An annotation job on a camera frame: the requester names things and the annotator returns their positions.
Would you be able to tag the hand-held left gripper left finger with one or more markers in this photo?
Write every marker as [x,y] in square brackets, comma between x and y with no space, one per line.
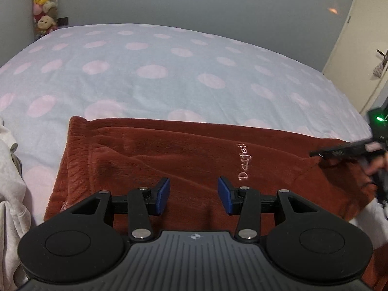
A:
[163,196]

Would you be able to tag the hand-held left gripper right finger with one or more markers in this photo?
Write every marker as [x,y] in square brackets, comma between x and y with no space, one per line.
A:
[224,196]

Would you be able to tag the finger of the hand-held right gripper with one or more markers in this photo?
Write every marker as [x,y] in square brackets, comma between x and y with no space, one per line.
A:
[342,150]

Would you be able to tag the rust brown fleece garment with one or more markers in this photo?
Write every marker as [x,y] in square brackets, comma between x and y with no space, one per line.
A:
[182,154]

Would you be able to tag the person's right hand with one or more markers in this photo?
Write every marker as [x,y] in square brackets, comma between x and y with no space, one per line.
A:
[378,167]

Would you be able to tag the hanging patterned pouch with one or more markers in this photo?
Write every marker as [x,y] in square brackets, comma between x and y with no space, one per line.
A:
[379,68]

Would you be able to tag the white cloth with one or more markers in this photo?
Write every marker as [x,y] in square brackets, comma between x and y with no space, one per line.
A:
[369,221]

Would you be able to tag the cream door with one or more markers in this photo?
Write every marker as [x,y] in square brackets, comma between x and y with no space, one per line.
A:
[354,42]

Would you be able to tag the pink polka dot blanket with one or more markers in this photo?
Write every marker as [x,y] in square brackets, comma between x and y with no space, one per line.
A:
[169,69]

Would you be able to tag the white garment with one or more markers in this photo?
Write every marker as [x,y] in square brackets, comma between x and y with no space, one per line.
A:
[10,188]

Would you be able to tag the beige plush bear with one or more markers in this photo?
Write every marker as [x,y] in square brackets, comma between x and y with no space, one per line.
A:
[46,22]

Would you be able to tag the black wall socket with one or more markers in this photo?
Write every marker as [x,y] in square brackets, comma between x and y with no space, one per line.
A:
[63,21]

